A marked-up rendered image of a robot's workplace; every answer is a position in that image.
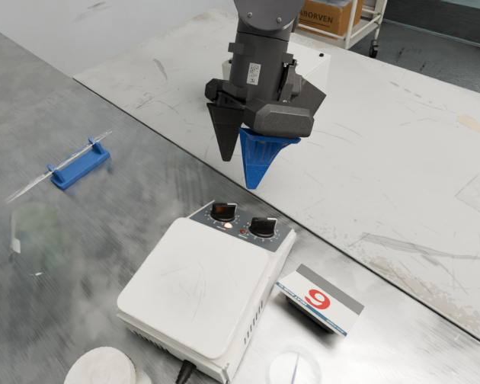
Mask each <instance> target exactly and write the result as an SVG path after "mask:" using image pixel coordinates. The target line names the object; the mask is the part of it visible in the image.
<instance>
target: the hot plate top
mask: <svg viewBox="0 0 480 384"><path fill-rule="evenodd" d="M268 263H269V255H268V253H267V252H266V251H265V250H264V249H263V248H259V247H258V246H255V245H252V244H250V243H247V242H244V241H242V240H240V239H238V238H235V237H232V236H230V235H227V234H225V233H223V232H220V231H217V230H215V229H212V228H210V227H208V226H205V225H202V224H200V223H198V222H194V221H193V220H190V219H187V218H179V219H176V220H175V221H174V222H173V223H172V224H171V226H170V227H169V229H168V230H167V232H166V233H165V234H164V235H163V237H162V238H161V240H160V241H159V242H158V244H157V245H156V246H155V247H154V249H153V250H152V252H151V253H150V255H149V256H148V257H147V258H146V260H145V261H144V262H143V264H142V265H141V267H140V268H139V269H138V271H137V272H136V273H135V275H134V276H133V278H132V279H131V280H130V282H129V283H128V284H127V285H126V287H125V288H124V289H123V291H122V292H121V294H120V295H119V297H118V299H117V307H118V309H119V310H120V311H121V312H122V313H124V314H126V315H128V316H129V317H131V318H134V319H135V320H137V321H138V322H141V323H143V324H144V325H146V326H148V327H150V328H151V329H153V330H155V331H157V332H158V333H160V334H163V335H164V336H165V337H167V338H170V339H172V340H173V341H175V342H177V343H179V344H180V345H182V346H184V347H186V348H188V349H189V350H192V351H193V352H195V353H196V354H199V355H200V356H202V357H204V358H206V359H208V360H218V359H220V358H221V357H223V355H224V354H225V352H226V351H227V349H228V346H229V344H230V342H231V340H232V338H233V336H234V334H235V332H236V330H237V328H238V325H239V323H240V321H241V320H242V317H243V315H244V314H245V311H246V309H247V308H248V305H249V303H250V301H251V298H252V296H253V295H254V292H255V290H256V289H257V287H258V284H259V283H260V280H261V278H262V276H263V274H264V272H265V270H266V268H267V266H268Z"/></svg>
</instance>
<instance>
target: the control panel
mask: <svg viewBox="0 0 480 384"><path fill-rule="evenodd" d="M213 203H221V202H219V201H217V200H215V201H213V202H212V203H211V204H209V205H208V206H206V207H204V208H203V209H202V210H200V211H198V212H197V213H195V214H193V215H192V216H191V217H189V219H191V220H193V221H195V222H198V223H201V224H203V225H205V226H209V227H210V228H213V229H216V230H218V231H220V232H224V233H225V234H228V235H231V236H233V237H236V238H239V239H241V240H243V241H245V242H248V243H251V244H253V245H256V246H258V247H260V248H263V249H266V250H268V251H271V252H274V253H275V252H276V251H277V249H278V248H279V247H280V245H281V244H282V243H283V241H284V239H285V238H286V237H287V236H288V235H289V233H290V231H291V230H292V228H290V227H287V226H284V225H281V224H279V223H277V224H276V226H275V229H274V236H272V237H270V238H262V237H258V236H256V235H254V234H252V233H251V232H250V230H249V227H250V225H251V220H252V218H253V217H260V216H256V215H255V214H252V213H248V212H246V211H244V210H240V209H238V208H236V211H235V219H234V220H233V221H231V222H220V221H217V220H215V219H213V218H212V217H211V215H210V214H211V211H212V206H213ZM227 223H228V224H230V225H231V227H226V226H225V224H227ZM240 229H244V230H245V231H246V233H241V232H240V231H239V230H240Z"/></svg>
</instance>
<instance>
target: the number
mask: <svg viewBox="0 0 480 384"><path fill-rule="evenodd" d="M280 283H281V284H283V285H284V286H285V287H286V288H287V289H289V290H290V291H292V292H293V293H295V294H296V295H297V296H298V297H300V298H301V299H303V300H304V301H305V302H307V303H308V304H309V305H310V306H312V307H313V308H314V309H316V310H317V311H319V312H320V313H321V314H323V315H324V316H325V317H326V318H328V319H330V320H331V321H332V322H334V323H335V324H336V325H337V326H339V327H340V328H342V329H343V330H344V331H346V330H347V329H348V328H349V326H350V324H351V322H352V321H353V320H354V318H355V317H356V316H355V315H354V314H352V313H351V312H349V311H348V310H346V309H345V308H344V307H343V306H341V305H339V304H338V303H337V302H335V301H334V300H333V299H331V298H330V297H328V296H327V295H325V294H324V293H323V292H321V291H320V290H318V289H317V288H315V287H314V286H313V285H312V284H310V283H309V282H307V281H306V280H304V279H303V278H301V277H300V276H299V275H297V274H296V273H294V274H293V275H291V276H290V277H288V278H286V279H285V280H284V281H282V282H280Z"/></svg>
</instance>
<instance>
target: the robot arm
mask: <svg viewBox="0 0 480 384"><path fill-rule="evenodd" d="M233 1H234V3H235V6H236V9H237V11H238V26H237V31H236V32H238V33H236V36H235V42H234V43H231V42H229V48H228V52H230V53H233V55H232V64H231V70H230V75H229V80H222V79H217V78H213V79H211V80H210V81H209V82H208V83H206V87H205V97H206V98H208V99H209V100H210V101H212V103H206V106H207V107H208V109H209V112H210V117H211V120H212V123H213V128H214V130H215V134H216V139H217V142H218V145H219V150H220V154H221V157H222V160H223V161H224V162H230V161H231V158H232V155H233V152H234V150H235V145H236V143H237V139H238V135H239V136H240V143H241V149H242V161H243V168H244V174H245V183H246V187H247V188H248V189H249V190H254V189H256V188H257V187H258V185H259V184H260V182H261V180H262V178H263V176H264V175H265V173H266V172H267V170H268V168H269V167H270V165H271V163H272V162H273V160H274V159H275V158H276V156H277V154H278V153H279V152H280V151H281V149H284V148H286V147H287V146H289V145H290V144H298V143H299V142H300V141H301V140H302V139H301V138H307V137H309V136H310V135H311V132H312V128H313V124H314V121H315V119H314V116H315V113H316V112H317V110H318V109H319V107H320V106H321V104H322V102H323V100H324V99H325V98H326V96H327V95H326V94H325V93H324V92H323V91H321V90H320V89H318V88H317V87H315V86H314V85H313V84H312V83H311V82H309V81H308V80H306V79H305V78H303V76H302V75H299V74H297V73H296V71H295V70H296V67H297V66H298V65H299V61H297V60H296V59H294V58H293V56H294V54H292V53H288V52H287V49H288V45H289V43H288V42H289V41H290V34H291V33H294V30H295V29H296V28H297V27H298V24H299V13H300V11H301V10H302V7H303V5H304V3H305V1H306V0H233ZM287 64H288V65H287ZM285 66H286V67H285ZM243 123H244V125H246V126H247V127H249V128H242V127H241V125H242V124H243ZM300 137H301V138H300Z"/></svg>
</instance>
